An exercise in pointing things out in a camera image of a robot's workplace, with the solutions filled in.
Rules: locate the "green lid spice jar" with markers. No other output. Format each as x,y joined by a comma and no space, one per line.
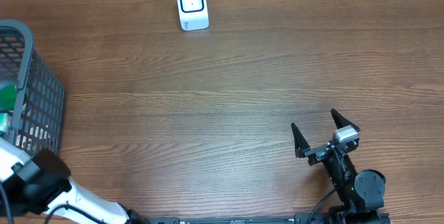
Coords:
8,95

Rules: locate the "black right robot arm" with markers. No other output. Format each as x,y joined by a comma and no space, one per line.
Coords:
356,198

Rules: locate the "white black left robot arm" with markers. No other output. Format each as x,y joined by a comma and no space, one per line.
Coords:
42,184

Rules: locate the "teal box in basket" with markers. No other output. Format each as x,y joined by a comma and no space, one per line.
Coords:
5,121

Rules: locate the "grey plastic mesh basket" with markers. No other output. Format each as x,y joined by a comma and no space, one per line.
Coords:
39,111

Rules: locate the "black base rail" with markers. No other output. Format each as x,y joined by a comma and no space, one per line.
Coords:
236,220

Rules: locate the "white barcode scanner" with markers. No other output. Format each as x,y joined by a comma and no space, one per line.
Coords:
193,14

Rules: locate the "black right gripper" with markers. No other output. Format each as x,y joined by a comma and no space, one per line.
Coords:
318,154

